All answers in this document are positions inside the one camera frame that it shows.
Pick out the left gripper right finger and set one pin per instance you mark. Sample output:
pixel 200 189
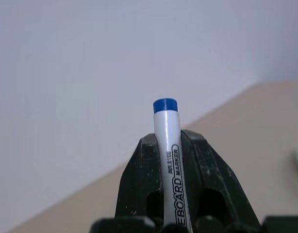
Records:
pixel 212 179

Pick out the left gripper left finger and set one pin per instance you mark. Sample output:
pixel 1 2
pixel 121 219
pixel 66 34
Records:
pixel 141 174

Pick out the white blue whiteboard marker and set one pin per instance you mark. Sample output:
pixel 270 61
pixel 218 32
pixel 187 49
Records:
pixel 172 150

